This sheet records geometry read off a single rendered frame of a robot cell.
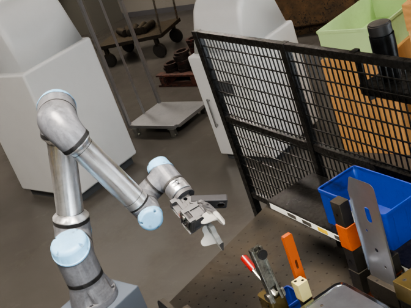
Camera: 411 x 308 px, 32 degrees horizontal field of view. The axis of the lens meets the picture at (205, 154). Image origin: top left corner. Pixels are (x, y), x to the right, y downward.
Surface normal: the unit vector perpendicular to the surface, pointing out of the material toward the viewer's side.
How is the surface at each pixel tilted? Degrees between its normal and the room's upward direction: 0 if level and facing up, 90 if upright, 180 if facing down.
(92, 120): 90
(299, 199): 0
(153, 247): 0
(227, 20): 71
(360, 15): 90
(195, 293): 0
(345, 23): 90
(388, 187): 90
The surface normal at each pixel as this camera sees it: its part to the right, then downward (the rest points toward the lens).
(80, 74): 0.73, 0.05
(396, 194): -0.81, 0.46
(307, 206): -0.31, -0.86
